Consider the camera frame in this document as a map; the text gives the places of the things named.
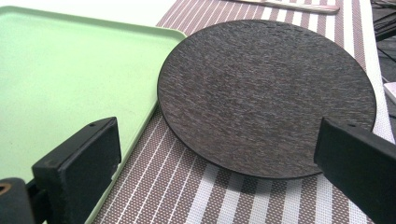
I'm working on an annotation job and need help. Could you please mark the dark round wooden plate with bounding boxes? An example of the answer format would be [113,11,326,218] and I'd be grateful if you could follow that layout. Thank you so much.
[157,19,377,180]

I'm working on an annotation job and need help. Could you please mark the light green tray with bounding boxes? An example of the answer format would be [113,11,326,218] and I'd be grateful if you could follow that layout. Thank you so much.
[0,5,188,224]

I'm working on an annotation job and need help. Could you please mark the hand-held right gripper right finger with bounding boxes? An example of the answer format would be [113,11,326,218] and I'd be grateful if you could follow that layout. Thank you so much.
[313,117,396,224]

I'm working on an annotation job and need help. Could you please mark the brown white striped placemat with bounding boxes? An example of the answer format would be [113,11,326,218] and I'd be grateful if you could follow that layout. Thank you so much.
[92,0,396,224]

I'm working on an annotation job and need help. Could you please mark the black cables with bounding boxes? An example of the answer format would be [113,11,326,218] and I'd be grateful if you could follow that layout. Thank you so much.
[370,0,396,43]

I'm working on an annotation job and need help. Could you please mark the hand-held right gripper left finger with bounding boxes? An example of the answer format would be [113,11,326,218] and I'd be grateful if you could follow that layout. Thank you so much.
[31,116,122,224]

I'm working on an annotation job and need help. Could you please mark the metal cutlery piece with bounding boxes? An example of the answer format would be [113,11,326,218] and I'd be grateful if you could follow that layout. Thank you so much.
[228,0,341,15]

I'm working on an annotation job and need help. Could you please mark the white object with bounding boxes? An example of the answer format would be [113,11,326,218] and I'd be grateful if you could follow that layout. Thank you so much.
[382,81,396,105]

